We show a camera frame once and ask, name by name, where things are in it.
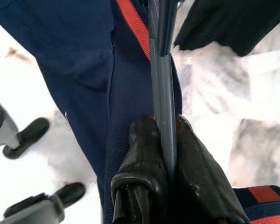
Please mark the silver robot right leg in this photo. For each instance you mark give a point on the silver robot right leg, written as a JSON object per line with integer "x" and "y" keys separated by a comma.
{"x": 37, "y": 212}

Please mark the dark grey plastic hanger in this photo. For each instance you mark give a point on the dark grey plastic hanger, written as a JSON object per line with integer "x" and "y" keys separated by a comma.
{"x": 164, "y": 93}

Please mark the navy garment with red stripes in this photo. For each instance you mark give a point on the navy garment with red stripes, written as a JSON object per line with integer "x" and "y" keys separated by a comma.
{"x": 79, "y": 70}

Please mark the black polo shirt with logo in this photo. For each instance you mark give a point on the black polo shirt with logo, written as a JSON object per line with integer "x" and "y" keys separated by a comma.
{"x": 224, "y": 23}

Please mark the black robot right foot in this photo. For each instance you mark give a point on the black robot right foot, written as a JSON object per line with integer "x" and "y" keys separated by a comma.
{"x": 71, "y": 192}

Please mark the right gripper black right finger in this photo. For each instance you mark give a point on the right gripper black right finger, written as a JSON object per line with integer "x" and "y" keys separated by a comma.
{"x": 200, "y": 186}

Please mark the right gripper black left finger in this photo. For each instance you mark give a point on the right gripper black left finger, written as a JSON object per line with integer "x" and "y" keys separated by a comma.
{"x": 142, "y": 158}

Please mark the black robot left foot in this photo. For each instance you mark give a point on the black robot left foot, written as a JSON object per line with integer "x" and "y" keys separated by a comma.
{"x": 30, "y": 135}

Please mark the black robot foot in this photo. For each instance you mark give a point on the black robot foot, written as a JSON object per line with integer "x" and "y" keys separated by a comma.
{"x": 30, "y": 135}
{"x": 71, "y": 192}

